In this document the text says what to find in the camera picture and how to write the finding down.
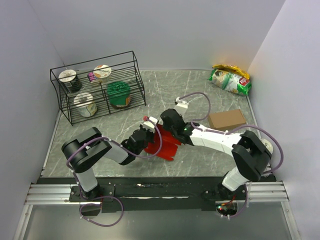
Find black wire rack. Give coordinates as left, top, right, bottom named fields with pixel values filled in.
left=50, top=50, right=147, bottom=125

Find foil lid dark cup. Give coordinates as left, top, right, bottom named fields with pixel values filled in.
left=58, top=69, right=82, bottom=93

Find yellow chips bag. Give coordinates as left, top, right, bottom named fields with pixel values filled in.
left=212, top=64, right=250, bottom=80

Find purple cable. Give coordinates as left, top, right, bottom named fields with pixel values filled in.
left=179, top=92, right=284, bottom=219
left=65, top=117, right=163, bottom=228

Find red paper box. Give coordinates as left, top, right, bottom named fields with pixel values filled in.
left=144, top=124, right=182, bottom=161

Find aluminium frame rail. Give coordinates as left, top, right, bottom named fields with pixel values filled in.
left=14, top=156, right=302, bottom=240

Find white cup lower shelf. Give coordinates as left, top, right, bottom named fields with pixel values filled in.
left=73, top=92, right=97, bottom=118

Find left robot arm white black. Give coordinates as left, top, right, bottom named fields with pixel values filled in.
left=61, top=125, right=156, bottom=201

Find green chips bag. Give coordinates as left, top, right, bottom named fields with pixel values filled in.
left=208, top=68, right=252, bottom=96

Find small purple white cup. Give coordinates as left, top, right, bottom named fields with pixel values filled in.
left=87, top=72, right=97, bottom=82

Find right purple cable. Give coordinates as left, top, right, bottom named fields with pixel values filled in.
left=179, top=92, right=284, bottom=219

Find white yogurt cup orange label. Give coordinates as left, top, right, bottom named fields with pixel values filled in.
left=93, top=64, right=112, bottom=83

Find green lidded jar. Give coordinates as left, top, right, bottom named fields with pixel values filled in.
left=106, top=81, right=131, bottom=109

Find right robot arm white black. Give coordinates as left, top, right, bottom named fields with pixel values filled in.
left=160, top=108, right=273, bottom=200

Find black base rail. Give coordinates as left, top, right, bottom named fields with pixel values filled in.
left=27, top=175, right=283, bottom=213

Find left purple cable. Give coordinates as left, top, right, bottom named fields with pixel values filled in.
left=65, top=117, right=163, bottom=228

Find brown cardboard box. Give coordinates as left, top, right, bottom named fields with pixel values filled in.
left=207, top=109, right=247, bottom=131

